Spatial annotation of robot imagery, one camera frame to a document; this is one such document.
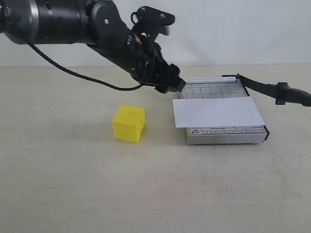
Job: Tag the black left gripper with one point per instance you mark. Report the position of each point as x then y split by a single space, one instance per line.
140 57

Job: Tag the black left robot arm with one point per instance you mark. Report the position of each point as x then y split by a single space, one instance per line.
98 25

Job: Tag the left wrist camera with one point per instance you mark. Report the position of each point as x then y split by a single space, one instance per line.
152 22

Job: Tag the yellow foam cube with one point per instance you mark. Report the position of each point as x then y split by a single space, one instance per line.
129 123

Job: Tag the black cutter blade arm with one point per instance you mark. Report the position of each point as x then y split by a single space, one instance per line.
281 91

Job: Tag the white paper sheet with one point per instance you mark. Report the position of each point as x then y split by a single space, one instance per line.
227 112

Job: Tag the grey paper cutter base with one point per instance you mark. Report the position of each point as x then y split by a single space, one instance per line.
226 86

